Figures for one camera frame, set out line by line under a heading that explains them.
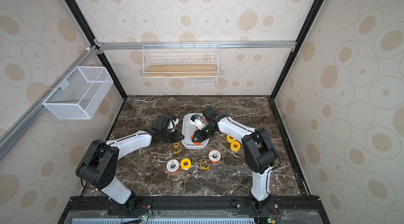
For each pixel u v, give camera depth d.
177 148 0.92
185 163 0.87
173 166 0.86
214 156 0.89
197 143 0.87
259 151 0.50
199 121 0.83
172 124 0.76
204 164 0.86
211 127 0.69
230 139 0.95
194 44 0.92
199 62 1.00
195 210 0.73
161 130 0.73
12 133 0.52
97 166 0.45
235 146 0.92
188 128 1.01
